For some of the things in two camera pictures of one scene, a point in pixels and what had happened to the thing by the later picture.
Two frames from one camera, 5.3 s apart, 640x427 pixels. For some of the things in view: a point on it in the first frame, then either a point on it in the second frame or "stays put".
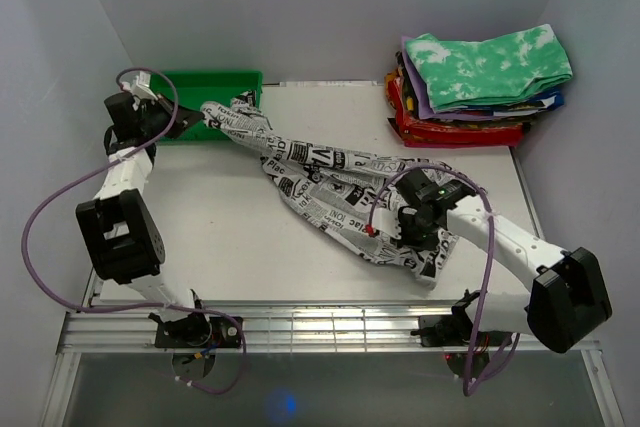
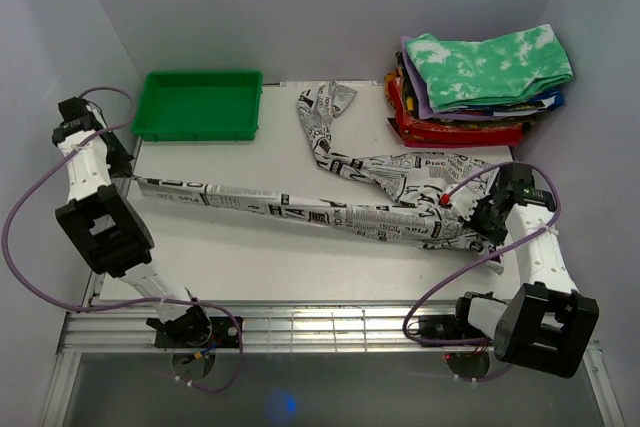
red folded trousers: [428, 134] stays put
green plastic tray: [194, 89] stays put
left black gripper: [183, 115] to [121, 167]
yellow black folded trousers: [410, 100] stays put
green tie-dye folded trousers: [514, 67] stays put
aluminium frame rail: [294, 329] stays put
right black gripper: [430, 243] to [473, 225]
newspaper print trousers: [353, 199] to [424, 196]
